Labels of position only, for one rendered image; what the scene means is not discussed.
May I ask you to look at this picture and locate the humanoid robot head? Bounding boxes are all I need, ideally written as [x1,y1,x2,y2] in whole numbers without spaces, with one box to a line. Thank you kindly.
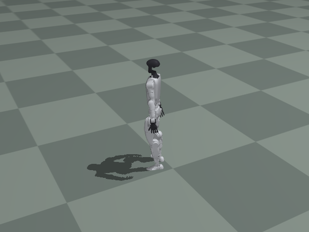
[146,59,160,78]

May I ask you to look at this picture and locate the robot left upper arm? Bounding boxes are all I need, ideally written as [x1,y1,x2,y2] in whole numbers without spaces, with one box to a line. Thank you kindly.
[146,80,155,104]

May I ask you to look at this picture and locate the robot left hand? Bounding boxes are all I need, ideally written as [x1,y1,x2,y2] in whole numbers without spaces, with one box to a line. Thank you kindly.
[148,119,158,133]

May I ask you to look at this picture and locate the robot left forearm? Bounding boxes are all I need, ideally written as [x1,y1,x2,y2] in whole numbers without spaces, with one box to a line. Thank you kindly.
[148,101,155,123]

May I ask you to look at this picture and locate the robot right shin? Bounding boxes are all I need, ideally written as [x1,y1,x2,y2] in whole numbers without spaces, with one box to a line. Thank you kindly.
[154,131,163,157]

